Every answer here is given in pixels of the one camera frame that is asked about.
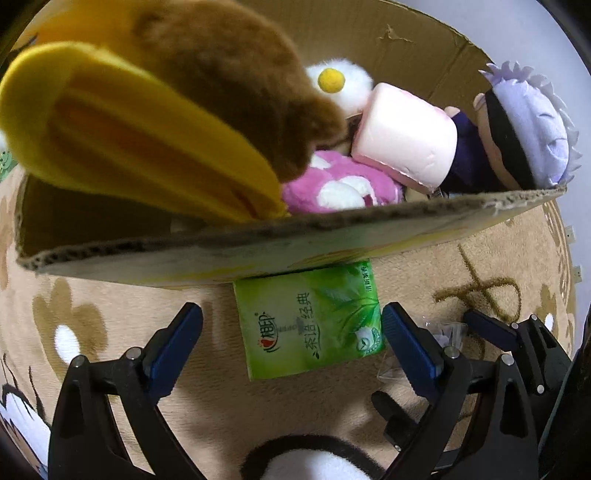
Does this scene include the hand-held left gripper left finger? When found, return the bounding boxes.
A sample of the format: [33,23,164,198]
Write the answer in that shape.
[50,302,206,480]

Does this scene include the yellow brown plush toy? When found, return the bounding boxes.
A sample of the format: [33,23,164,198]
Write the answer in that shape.
[0,0,348,221]

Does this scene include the clear plastic wrapper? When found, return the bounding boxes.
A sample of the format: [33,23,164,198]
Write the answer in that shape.
[378,320,468,381]

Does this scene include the pink plush bear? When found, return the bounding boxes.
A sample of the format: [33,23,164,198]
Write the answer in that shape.
[281,150,403,216]

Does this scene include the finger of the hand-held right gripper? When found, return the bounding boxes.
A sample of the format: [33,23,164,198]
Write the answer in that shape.
[371,391,428,451]
[464,310,573,445]

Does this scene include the white egg plush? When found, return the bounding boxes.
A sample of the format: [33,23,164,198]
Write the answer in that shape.
[304,57,376,117]

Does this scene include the pink marshmallow plush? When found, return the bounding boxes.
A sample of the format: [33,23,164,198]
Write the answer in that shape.
[350,82,459,193]

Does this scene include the plush doll with pale hair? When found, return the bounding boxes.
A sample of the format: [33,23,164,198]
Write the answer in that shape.
[436,61,583,195]

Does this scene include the cardboard box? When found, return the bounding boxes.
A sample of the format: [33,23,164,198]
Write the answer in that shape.
[14,0,570,289]

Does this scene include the green tissue packet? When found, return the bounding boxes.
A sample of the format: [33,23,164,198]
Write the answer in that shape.
[233,260,400,382]

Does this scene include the beige floral blanket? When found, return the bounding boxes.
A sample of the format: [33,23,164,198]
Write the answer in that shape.
[0,168,591,480]

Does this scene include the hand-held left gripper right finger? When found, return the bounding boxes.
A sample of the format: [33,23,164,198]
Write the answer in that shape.
[381,302,539,480]

